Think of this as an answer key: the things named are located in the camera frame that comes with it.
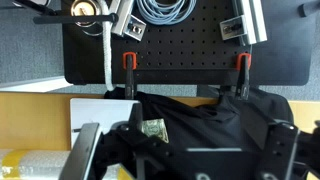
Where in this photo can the folded dollar bill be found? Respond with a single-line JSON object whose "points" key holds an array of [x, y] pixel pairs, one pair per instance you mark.
{"points": [[155, 128]]}

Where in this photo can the brass padlock with rings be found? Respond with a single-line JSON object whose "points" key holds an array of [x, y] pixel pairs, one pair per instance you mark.
{"points": [[81, 8]]}

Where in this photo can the silver metal mount bracket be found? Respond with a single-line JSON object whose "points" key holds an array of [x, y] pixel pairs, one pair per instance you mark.
{"points": [[80, 153]]}

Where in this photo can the black perforated board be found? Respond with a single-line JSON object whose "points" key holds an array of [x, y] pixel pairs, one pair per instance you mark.
{"points": [[186, 43]]}

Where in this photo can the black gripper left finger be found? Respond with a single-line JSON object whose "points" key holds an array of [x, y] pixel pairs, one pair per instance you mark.
{"points": [[136, 116]]}

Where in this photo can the black zip jersey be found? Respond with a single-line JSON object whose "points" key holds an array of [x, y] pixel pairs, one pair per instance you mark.
{"points": [[200, 126]]}

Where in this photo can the bubble wrap roll yellow tape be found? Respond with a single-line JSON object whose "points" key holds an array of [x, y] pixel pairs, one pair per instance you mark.
{"points": [[33, 163]]}

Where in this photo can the white rectangular board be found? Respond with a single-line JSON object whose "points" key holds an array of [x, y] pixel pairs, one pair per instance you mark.
{"points": [[100, 113]]}

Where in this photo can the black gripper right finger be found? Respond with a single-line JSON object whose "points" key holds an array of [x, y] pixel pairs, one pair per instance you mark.
{"points": [[280, 150]]}

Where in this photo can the aluminium extrusion with bracket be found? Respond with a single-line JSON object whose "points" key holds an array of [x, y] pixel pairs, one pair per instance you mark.
{"points": [[251, 20], [125, 20]]}

